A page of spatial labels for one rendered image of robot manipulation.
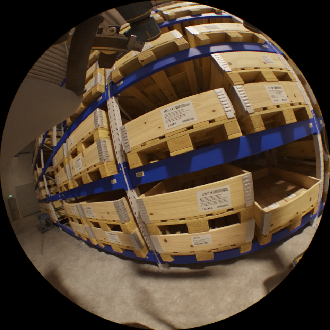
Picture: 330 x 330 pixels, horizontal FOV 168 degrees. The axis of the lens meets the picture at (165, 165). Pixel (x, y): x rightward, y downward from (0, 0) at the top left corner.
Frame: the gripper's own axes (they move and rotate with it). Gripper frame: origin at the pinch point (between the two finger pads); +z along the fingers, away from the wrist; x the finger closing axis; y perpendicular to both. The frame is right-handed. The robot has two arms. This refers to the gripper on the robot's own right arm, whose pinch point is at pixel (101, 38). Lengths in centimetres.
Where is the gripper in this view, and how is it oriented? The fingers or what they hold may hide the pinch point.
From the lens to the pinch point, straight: 30.3
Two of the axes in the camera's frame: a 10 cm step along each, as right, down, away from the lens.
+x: 8.9, 0.3, 4.5
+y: 3.8, -6.0, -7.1
